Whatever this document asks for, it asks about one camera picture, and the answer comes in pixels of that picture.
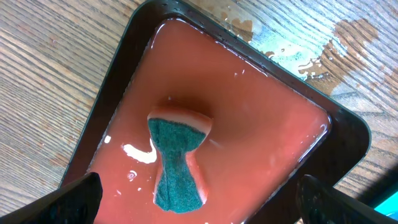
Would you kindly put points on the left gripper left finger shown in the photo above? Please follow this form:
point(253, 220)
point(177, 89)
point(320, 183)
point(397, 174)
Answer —
point(76, 202)

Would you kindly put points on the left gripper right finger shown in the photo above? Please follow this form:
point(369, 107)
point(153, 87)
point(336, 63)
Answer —
point(319, 203)

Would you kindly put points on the teal plastic tray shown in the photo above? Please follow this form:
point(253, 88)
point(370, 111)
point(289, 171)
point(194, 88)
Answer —
point(389, 207)

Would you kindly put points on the black tray with red liquid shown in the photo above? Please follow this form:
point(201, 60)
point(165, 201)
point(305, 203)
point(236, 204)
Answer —
point(267, 128)

